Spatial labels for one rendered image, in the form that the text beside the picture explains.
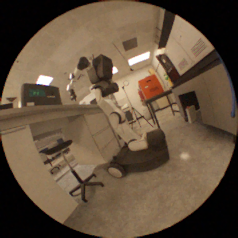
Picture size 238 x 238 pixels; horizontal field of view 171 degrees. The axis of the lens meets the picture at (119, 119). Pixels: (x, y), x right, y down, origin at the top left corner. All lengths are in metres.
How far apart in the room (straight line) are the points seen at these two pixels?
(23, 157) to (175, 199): 0.91
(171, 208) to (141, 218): 0.19
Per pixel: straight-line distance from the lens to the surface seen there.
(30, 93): 0.74
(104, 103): 0.87
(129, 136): 0.84
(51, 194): 0.60
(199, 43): 0.96
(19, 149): 0.56
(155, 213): 0.65
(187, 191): 0.69
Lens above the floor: 0.62
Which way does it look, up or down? 2 degrees down
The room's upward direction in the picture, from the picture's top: 24 degrees counter-clockwise
